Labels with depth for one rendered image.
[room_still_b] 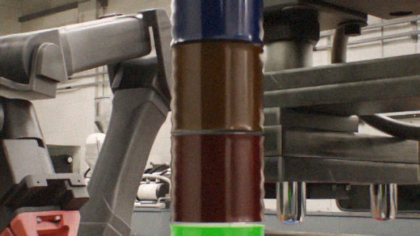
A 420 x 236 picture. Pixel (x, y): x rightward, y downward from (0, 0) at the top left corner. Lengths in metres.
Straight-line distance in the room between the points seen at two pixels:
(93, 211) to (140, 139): 0.11
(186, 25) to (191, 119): 0.04
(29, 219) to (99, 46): 0.26
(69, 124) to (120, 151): 11.09
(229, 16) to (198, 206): 0.07
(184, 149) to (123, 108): 0.74
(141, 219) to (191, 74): 7.38
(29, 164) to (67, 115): 11.33
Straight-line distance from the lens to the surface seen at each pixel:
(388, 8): 0.62
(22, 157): 0.83
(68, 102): 12.16
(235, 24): 0.32
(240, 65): 0.32
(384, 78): 0.53
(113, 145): 1.03
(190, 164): 0.32
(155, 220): 7.54
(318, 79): 0.56
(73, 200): 0.82
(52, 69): 0.88
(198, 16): 0.32
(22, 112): 0.87
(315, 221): 6.28
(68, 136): 12.11
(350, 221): 6.08
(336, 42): 0.70
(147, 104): 1.05
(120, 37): 1.02
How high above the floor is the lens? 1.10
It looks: 5 degrees up
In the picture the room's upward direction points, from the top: straight up
